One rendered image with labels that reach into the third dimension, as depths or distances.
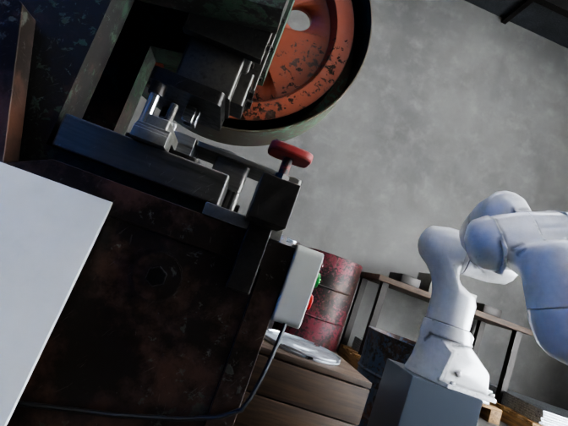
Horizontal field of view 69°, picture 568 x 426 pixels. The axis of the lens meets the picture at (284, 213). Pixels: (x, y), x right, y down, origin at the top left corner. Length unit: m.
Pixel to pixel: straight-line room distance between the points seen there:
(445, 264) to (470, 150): 4.15
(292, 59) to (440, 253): 0.80
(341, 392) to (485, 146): 4.34
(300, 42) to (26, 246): 1.11
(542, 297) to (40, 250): 0.78
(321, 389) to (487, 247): 0.72
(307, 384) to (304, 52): 1.07
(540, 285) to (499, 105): 4.89
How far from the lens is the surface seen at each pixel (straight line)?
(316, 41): 1.55
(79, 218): 0.72
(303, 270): 0.71
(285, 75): 1.47
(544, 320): 0.78
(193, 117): 1.00
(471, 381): 1.18
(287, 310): 0.71
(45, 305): 0.71
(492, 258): 0.83
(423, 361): 1.14
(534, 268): 0.79
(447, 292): 1.14
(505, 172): 5.45
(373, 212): 4.60
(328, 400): 1.36
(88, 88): 0.93
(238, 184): 0.93
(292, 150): 0.64
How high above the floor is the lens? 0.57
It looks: 8 degrees up
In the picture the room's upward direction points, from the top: 20 degrees clockwise
